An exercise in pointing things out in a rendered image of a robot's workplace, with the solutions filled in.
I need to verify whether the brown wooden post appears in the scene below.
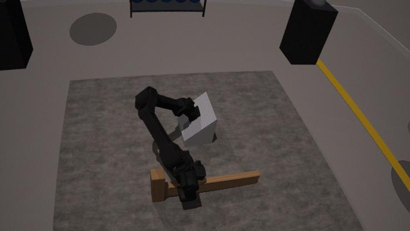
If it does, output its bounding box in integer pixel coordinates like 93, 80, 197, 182
150, 167, 166, 202

